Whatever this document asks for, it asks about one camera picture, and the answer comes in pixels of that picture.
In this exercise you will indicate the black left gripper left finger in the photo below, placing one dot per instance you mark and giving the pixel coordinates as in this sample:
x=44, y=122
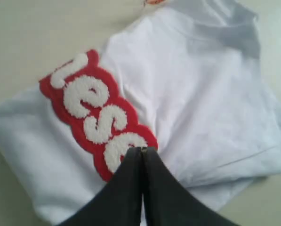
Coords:
x=119, y=203

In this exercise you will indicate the white t-shirt red Chinese patch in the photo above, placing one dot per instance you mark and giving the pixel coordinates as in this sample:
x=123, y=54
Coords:
x=184, y=79

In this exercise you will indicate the orange carrot-shaped hang tag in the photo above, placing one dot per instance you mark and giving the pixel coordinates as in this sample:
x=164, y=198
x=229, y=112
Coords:
x=152, y=2

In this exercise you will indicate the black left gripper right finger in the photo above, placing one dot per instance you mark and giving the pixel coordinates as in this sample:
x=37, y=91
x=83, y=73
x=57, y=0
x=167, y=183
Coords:
x=167, y=202

